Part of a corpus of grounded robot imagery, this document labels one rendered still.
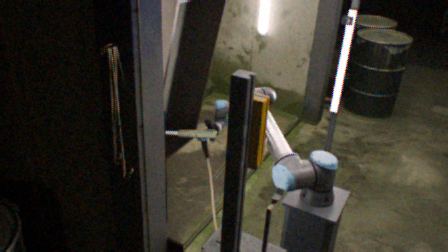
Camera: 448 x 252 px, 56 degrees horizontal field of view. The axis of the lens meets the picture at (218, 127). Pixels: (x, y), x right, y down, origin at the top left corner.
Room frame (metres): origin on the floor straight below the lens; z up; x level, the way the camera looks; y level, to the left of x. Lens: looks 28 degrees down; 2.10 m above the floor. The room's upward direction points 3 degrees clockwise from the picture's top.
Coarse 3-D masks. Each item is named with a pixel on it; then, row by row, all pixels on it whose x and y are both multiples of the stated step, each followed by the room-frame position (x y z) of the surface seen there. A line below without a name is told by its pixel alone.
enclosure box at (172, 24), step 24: (168, 0) 2.22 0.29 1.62; (192, 0) 2.86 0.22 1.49; (216, 0) 2.77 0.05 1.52; (168, 24) 2.22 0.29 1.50; (192, 24) 2.85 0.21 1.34; (216, 24) 2.77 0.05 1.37; (168, 48) 2.22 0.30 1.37; (192, 48) 2.85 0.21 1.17; (168, 72) 2.94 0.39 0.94; (192, 72) 2.85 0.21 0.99; (168, 96) 2.94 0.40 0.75; (192, 96) 2.84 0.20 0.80; (168, 120) 2.94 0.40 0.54; (192, 120) 2.84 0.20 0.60; (168, 144) 2.68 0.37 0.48
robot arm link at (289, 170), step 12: (276, 132) 2.07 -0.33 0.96; (276, 144) 1.99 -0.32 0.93; (276, 156) 1.94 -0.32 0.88; (288, 156) 1.89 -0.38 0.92; (276, 168) 1.85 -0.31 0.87; (288, 168) 1.81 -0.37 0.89; (300, 168) 1.82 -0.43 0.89; (312, 168) 1.84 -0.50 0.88; (276, 180) 1.84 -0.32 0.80; (288, 180) 1.76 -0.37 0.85; (300, 180) 1.78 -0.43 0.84; (312, 180) 1.81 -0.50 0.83
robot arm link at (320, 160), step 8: (320, 152) 1.96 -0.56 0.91; (312, 160) 1.89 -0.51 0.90; (320, 160) 1.87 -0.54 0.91; (328, 160) 1.88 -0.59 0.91; (336, 160) 1.89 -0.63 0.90; (320, 168) 1.85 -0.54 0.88; (328, 168) 1.84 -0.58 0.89; (336, 168) 1.87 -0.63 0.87; (320, 176) 1.83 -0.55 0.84; (328, 176) 1.84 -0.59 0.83; (320, 184) 1.84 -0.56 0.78; (328, 184) 1.85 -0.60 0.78
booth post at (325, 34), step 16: (320, 0) 4.07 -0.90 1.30; (336, 0) 4.00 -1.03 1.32; (320, 16) 4.06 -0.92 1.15; (336, 16) 4.02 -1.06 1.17; (320, 32) 4.05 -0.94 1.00; (336, 32) 4.12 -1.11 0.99; (320, 48) 4.04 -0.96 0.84; (320, 64) 4.02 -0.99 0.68; (320, 80) 4.01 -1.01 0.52; (304, 96) 4.08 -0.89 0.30; (320, 96) 4.00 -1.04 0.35; (304, 112) 4.06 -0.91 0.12; (320, 112) 4.05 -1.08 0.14
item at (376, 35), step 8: (360, 32) 4.62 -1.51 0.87; (368, 32) 4.66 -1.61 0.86; (376, 32) 4.68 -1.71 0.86; (384, 32) 4.68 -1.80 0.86; (392, 32) 4.68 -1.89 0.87; (376, 40) 4.36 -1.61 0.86; (384, 40) 4.37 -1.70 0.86; (392, 40) 4.38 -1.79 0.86; (400, 40) 4.40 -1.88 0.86; (408, 40) 4.41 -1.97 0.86
